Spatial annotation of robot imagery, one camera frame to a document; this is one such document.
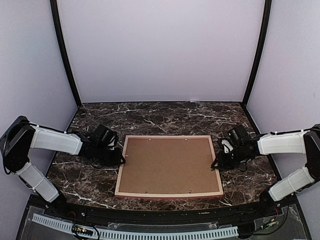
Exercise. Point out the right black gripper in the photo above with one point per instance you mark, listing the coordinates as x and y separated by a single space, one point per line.
222 164

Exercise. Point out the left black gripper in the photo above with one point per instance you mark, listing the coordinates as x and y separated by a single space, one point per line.
117 161

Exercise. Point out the brown cardboard backing board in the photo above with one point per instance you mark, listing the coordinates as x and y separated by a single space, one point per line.
167 165

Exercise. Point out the pink wooden picture frame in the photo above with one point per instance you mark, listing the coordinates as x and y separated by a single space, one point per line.
167 196

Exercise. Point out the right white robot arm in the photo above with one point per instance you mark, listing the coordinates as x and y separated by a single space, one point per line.
300 147

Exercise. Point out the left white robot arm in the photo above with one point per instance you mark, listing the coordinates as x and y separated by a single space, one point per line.
23 136

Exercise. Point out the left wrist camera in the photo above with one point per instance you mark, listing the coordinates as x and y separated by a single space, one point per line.
103 137

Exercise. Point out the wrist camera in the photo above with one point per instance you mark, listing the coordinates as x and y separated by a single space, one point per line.
236 137
103 137

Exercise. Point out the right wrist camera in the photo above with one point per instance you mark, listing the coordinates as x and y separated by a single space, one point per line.
236 137

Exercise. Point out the black front rail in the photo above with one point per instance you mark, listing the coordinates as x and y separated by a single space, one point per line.
241 214

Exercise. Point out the white slotted cable duct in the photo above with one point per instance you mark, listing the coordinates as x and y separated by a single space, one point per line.
133 232

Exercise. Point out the right black corner post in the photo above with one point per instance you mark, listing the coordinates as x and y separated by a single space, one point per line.
259 51

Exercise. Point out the black corner post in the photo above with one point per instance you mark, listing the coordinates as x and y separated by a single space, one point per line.
63 51
259 51

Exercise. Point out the left black corner post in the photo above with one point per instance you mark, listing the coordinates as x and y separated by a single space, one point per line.
63 51

